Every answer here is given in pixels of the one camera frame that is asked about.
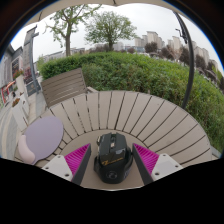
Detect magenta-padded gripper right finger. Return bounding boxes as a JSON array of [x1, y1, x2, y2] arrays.
[[131, 143, 184, 186]]

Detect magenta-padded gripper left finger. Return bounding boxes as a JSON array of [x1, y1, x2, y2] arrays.
[[41, 143, 92, 186]]

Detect black computer mouse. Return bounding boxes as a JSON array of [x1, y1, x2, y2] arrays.
[[93, 132, 134, 184]]

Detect lavender mouse pad with wrist rest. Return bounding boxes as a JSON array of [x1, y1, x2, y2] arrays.
[[17, 115, 65, 165]]

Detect white planter box with flowers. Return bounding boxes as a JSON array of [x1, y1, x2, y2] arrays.
[[13, 69, 30, 101], [11, 98, 31, 132]]

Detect grey slatted outdoor chair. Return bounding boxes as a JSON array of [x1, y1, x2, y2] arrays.
[[40, 68, 98, 108]]

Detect green hedge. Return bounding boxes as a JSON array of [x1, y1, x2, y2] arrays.
[[39, 51, 224, 153]]

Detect dark curved umbrella pole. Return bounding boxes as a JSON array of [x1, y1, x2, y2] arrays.
[[173, 11, 196, 110]]

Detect dark sign pillar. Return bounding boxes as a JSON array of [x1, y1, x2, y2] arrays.
[[22, 26, 42, 96]]

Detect tall bare-trunk tree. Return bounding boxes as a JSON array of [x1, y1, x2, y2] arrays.
[[44, 3, 101, 57]]

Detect distant apartment buildings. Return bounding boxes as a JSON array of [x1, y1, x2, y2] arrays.
[[133, 30, 219, 73]]

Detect round leafy tree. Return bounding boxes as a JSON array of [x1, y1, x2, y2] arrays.
[[83, 10, 138, 52]]

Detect beige patio umbrella canopy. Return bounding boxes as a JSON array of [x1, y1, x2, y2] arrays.
[[26, 0, 188, 26]]

